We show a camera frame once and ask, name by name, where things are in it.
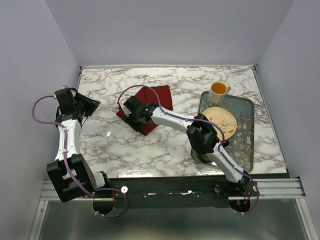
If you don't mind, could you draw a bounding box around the dark red cloth napkin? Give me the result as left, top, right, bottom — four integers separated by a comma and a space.
115, 84, 174, 136

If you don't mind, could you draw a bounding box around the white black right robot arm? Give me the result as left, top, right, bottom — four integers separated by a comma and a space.
120, 100, 252, 196

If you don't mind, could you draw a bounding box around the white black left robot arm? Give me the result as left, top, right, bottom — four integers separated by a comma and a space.
46, 88, 111, 203

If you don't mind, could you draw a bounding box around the red and black cup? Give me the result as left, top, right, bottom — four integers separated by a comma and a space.
192, 140, 230, 164

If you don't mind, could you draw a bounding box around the beige bird pattern plate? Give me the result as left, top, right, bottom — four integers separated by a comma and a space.
202, 107, 238, 140

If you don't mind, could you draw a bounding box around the white floral mug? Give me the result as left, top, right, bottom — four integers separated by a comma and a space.
207, 82, 231, 107

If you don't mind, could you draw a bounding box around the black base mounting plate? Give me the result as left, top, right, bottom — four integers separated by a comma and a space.
92, 175, 257, 214

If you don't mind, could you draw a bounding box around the teal floral serving tray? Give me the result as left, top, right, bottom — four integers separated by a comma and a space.
198, 91, 255, 173

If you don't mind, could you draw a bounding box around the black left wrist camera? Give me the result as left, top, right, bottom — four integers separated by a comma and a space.
54, 87, 75, 108

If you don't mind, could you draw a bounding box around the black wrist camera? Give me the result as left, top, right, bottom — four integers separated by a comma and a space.
54, 87, 75, 108
119, 96, 146, 117

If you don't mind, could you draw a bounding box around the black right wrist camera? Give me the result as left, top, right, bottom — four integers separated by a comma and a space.
119, 96, 146, 117

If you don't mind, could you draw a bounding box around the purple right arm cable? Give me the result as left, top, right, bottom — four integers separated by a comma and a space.
116, 84, 261, 216

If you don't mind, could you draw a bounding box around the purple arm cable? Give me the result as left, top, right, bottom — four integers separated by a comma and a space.
116, 84, 261, 216
32, 94, 127, 219

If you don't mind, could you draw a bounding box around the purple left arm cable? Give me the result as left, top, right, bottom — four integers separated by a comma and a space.
32, 94, 127, 219

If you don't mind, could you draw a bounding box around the aluminium frame rail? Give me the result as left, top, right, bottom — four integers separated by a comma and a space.
39, 177, 306, 201

